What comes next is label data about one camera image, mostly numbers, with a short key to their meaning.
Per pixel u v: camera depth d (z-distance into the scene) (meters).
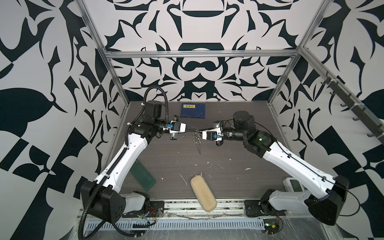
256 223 0.71
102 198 0.38
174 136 0.59
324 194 0.40
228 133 0.57
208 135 0.53
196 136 0.63
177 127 0.53
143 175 0.84
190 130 0.62
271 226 0.71
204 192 0.76
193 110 1.14
